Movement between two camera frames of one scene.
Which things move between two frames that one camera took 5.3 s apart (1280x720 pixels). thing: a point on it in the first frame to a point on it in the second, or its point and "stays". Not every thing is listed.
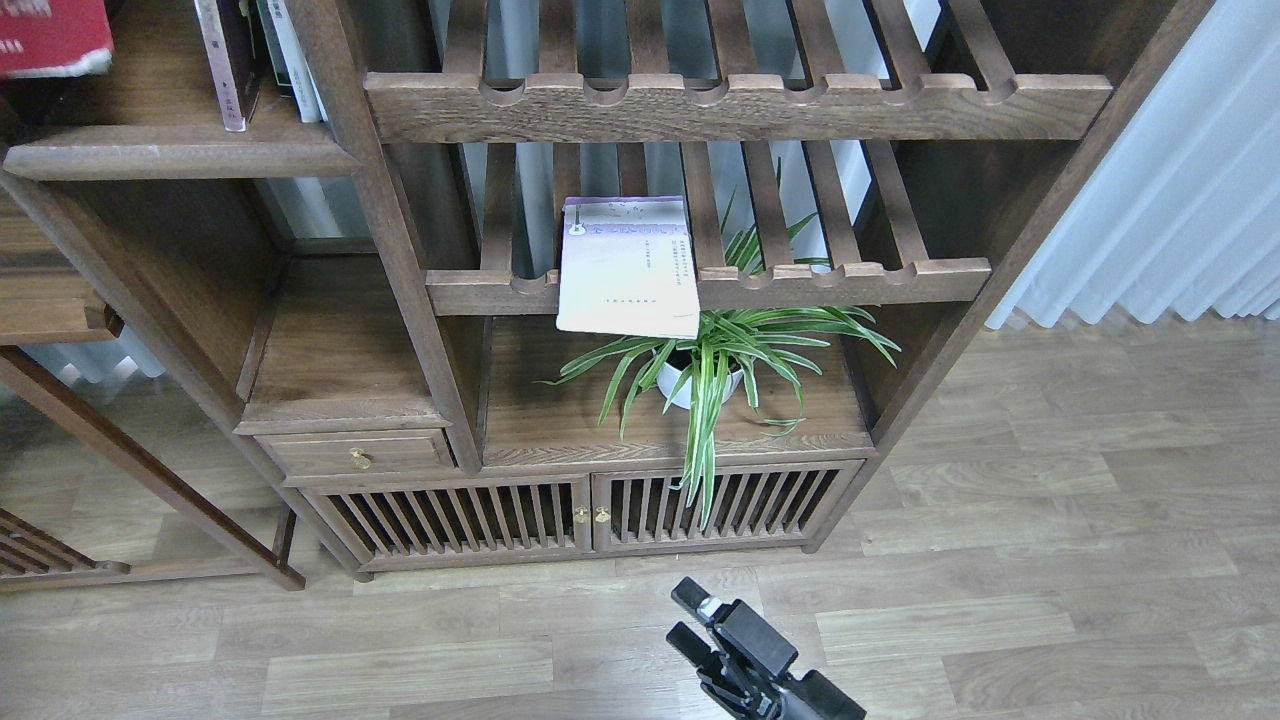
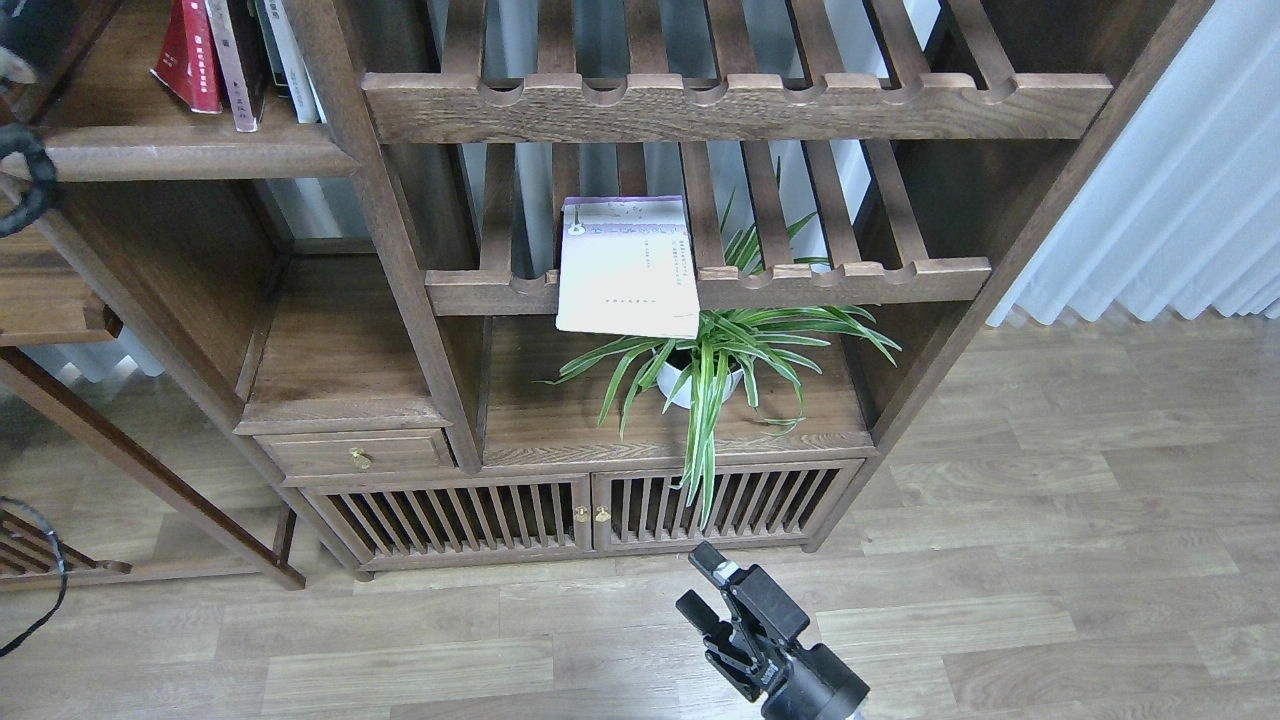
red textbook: [54, 38] to [188, 63]
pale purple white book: [625, 266] stays
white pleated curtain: [1184, 215] stays
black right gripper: [811, 696] to [816, 684]
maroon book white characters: [231, 38] stays
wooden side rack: [29, 559] stays
